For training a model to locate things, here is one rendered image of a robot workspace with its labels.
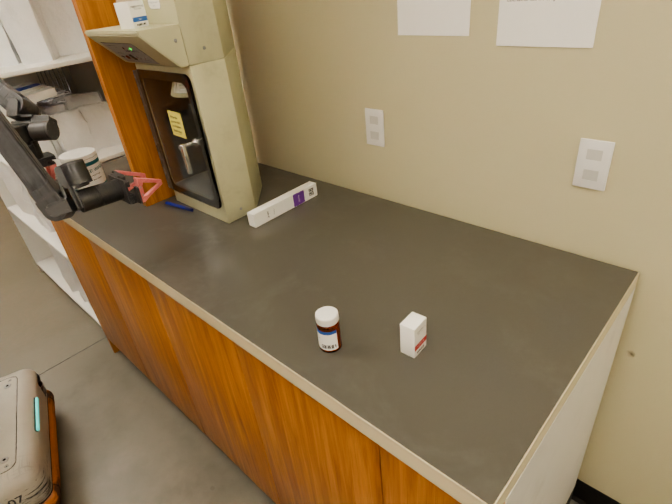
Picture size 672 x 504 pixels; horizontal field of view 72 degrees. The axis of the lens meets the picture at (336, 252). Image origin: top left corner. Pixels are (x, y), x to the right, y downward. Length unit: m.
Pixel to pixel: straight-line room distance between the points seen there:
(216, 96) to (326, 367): 0.83
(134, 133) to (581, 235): 1.37
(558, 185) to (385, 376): 0.65
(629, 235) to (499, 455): 0.65
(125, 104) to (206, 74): 0.39
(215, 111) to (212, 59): 0.14
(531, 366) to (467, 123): 0.66
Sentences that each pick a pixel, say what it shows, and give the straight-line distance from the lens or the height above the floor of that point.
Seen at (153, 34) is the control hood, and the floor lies 1.50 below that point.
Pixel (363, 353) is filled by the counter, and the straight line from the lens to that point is 0.94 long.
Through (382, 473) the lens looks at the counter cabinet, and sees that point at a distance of 0.99.
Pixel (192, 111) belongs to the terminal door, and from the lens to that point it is 1.39.
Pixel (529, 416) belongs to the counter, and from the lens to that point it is 0.86.
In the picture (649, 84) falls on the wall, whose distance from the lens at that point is 1.14.
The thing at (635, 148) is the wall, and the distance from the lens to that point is 1.18.
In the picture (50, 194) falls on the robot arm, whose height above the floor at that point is 1.19.
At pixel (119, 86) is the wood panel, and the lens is 1.67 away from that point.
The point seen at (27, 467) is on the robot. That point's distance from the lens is 1.99.
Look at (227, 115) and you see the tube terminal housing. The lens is 1.42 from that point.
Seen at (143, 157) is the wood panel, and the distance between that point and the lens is 1.72.
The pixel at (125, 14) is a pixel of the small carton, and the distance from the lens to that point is 1.40.
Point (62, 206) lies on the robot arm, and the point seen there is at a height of 1.16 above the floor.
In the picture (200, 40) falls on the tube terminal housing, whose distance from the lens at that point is 1.37.
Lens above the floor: 1.59
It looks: 32 degrees down
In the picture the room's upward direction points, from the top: 6 degrees counter-clockwise
